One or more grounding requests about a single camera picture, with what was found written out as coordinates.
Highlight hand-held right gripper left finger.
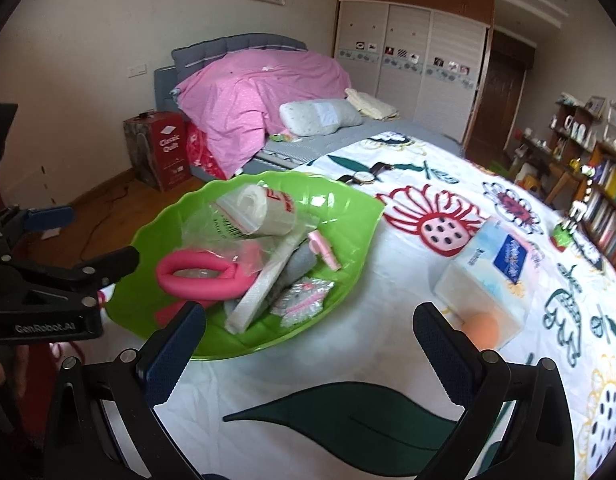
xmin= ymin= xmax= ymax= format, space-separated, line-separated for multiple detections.
xmin=42 ymin=300 xmax=207 ymax=480

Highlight wooden bookshelf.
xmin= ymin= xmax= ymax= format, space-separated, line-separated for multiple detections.
xmin=578 ymin=140 xmax=616 ymax=286

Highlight long white swab packet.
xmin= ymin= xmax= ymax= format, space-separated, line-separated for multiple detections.
xmin=224 ymin=232 xmax=309 ymax=335

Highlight floral printed sheet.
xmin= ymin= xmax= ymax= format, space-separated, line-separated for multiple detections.
xmin=100 ymin=131 xmax=616 ymax=480

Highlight orange makeup sponge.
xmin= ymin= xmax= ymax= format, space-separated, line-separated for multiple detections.
xmin=460 ymin=312 xmax=503 ymax=351

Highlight green leaf-shaped plastic tray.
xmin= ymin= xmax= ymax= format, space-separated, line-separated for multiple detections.
xmin=104 ymin=170 xmax=386 ymax=361

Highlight grey bed mattress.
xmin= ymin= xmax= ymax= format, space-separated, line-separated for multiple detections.
xmin=243 ymin=115 xmax=461 ymax=178

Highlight striped zebra figurine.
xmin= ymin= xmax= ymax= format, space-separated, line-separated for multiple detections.
xmin=552 ymin=164 xmax=597 ymax=252

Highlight pink blanket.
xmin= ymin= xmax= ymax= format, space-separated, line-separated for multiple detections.
xmin=178 ymin=51 xmax=353 ymax=180

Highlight rows of books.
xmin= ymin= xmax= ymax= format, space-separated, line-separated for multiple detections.
xmin=582 ymin=157 xmax=616 ymax=273

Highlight dark wooden door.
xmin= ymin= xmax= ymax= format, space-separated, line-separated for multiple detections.
xmin=464 ymin=30 xmax=536 ymax=166

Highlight clear zip bag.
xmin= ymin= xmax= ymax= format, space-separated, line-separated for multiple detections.
xmin=178 ymin=210 xmax=269 ymax=281

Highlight pink foam hair roller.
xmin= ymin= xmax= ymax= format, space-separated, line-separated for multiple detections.
xmin=154 ymin=249 xmax=249 ymax=330

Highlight white sliding-door wardrobe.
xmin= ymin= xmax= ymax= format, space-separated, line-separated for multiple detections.
xmin=333 ymin=0 xmax=496 ymax=143

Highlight grey cloth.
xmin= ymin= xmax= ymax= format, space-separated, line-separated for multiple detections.
xmin=275 ymin=240 xmax=319 ymax=293

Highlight folded cream cloth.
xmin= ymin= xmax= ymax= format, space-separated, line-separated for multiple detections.
xmin=344 ymin=88 xmax=399 ymax=122

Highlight white dotted pillow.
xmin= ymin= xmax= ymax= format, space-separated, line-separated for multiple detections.
xmin=279 ymin=98 xmax=363 ymax=137

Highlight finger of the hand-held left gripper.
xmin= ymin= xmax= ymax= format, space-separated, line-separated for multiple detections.
xmin=0 ymin=205 xmax=75 ymax=241
xmin=10 ymin=246 xmax=140 ymax=311

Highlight blue and white tissue pack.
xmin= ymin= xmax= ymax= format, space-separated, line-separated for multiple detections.
xmin=433 ymin=216 xmax=536 ymax=351

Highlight black wristwatch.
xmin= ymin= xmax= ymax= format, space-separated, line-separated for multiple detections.
xmin=336 ymin=161 xmax=395 ymax=186

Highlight red quilt box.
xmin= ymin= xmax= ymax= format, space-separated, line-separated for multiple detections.
xmin=123 ymin=111 xmax=193 ymax=193

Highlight red plastic bag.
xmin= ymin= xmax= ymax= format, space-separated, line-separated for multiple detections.
xmin=185 ymin=120 xmax=229 ymax=181

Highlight dark wooden desk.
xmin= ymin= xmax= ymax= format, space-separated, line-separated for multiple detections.
xmin=508 ymin=135 xmax=583 ymax=206

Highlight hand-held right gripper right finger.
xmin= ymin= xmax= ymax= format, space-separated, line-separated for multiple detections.
xmin=413 ymin=302 xmax=576 ymax=480

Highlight clear plastic bag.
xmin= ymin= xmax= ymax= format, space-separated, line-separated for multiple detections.
xmin=215 ymin=184 xmax=296 ymax=238

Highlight pink hair clip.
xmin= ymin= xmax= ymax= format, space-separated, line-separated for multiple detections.
xmin=307 ymin=231 xmax=343 ymax=272

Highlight small wooden trinket shelf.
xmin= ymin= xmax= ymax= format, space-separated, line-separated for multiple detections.
xmin=550 ymin=95 xmax=608 ymax=161

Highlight pink hair accessory packet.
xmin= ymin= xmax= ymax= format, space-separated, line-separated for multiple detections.
xmin=269 ymin=279 xmax=337 ymax=330

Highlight grey padded headboard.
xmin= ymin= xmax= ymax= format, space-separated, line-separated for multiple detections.
xmin=154 ymin=33 xmax=309 ymax=111

